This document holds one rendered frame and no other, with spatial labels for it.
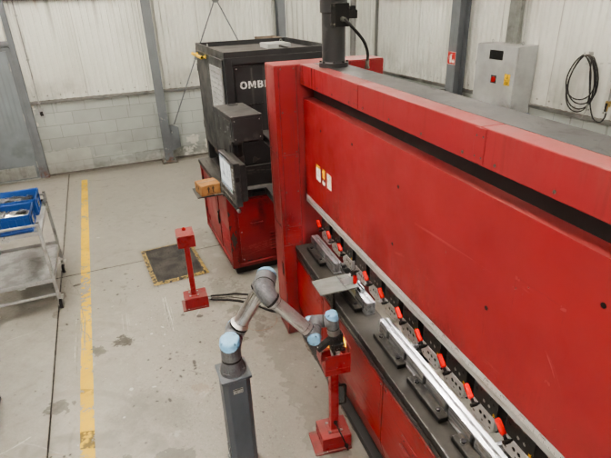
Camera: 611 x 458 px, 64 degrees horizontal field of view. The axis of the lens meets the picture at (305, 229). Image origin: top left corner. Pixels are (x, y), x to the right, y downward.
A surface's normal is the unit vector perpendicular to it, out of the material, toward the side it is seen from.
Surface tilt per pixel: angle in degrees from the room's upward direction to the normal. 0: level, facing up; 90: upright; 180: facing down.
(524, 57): 90
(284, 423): 0
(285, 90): 90
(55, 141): 90
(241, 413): 90
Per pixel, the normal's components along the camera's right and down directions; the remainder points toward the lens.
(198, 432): -0.04, -0.90
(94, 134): 0.38, 0.39
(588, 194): -0.95, 0.17
